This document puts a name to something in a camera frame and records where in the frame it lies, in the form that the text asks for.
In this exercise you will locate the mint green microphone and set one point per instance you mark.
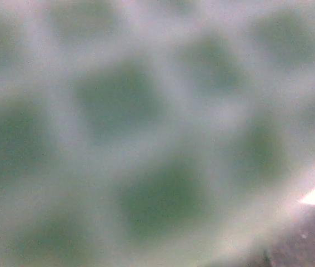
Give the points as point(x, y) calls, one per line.
point(152, 133)

